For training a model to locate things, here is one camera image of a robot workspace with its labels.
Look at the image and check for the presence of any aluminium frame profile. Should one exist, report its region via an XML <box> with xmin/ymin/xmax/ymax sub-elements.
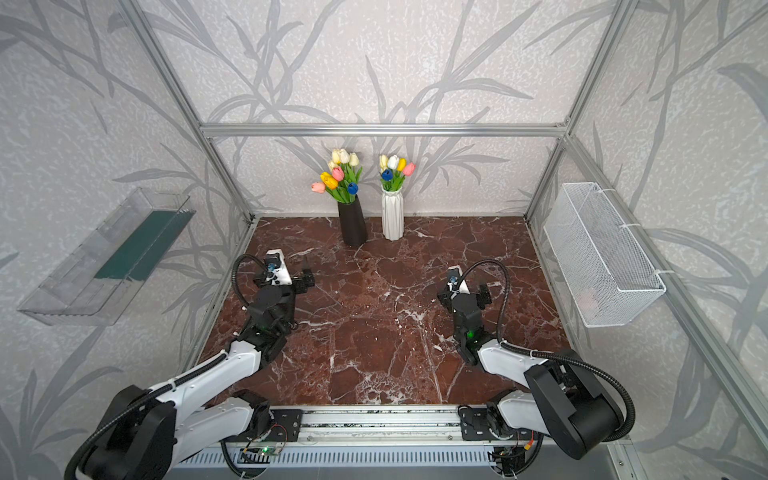
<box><xmin>119</xmin><ymin>1</ymin><xmax>767</xmax><ymax>448</ymax></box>

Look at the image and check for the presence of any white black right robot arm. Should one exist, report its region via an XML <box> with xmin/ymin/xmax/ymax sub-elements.
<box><xmin>437</xmin><ymin>266</ymin><xmax>636</xmax><ymax>459</ymax></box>

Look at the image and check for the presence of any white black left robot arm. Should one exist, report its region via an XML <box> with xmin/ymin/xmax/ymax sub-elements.
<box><xmin>64</xmin><ymin>249</ymin><xmax>315</xmax><ymax>479</ymax></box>

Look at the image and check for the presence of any clear plastic wall shelf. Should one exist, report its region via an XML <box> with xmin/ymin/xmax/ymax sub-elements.
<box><xmin>18</xmin><ymin>188</ymin><xmax>196</xmax><ymax>326</ymax></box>

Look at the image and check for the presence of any white ribbed ceramic vase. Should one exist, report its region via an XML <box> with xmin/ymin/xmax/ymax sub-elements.
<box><xmin>382</xmin><ymin>190</ymin><xmax>404</xmax><ymax>241</ymax></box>

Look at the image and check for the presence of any pink yellow tulip bundle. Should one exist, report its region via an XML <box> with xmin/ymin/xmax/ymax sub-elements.
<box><xmin>311</xmin><ymin>164</ymin><xmax>358</xmax><ymax>203</ymax></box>

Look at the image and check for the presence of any black cylindrical vase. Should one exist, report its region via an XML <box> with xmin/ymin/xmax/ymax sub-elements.
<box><xmin>337</xmin><ymin>196</ymin><xmax>367</xmax><ymax>249</ymax></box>

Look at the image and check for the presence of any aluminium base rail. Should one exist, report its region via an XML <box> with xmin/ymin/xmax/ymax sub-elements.
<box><xmin>173</xmin><ymin>403</ymin><xmax>631</xmax><ymax>448</ymax></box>

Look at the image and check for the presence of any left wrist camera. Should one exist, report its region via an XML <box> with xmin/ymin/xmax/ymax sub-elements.
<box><xmin>264</xmin><ymin>249</ymin><xmax>292</xmax><ymax>286</ymax></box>

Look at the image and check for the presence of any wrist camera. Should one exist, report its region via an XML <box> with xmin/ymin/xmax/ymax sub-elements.
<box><xmin>264</xmin><ymin>249</ymin><xmax>292</xmax><ymax>286</ymax></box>
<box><xmin>447</xmin><ymin>265</ymin><xmax>470</xmax><ymax>294</ymax></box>

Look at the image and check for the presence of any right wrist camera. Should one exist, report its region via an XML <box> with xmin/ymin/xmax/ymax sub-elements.
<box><xmin>447</xmin><ymin>265</ymin><xmax>470</xmax><ymax>294</ymax></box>

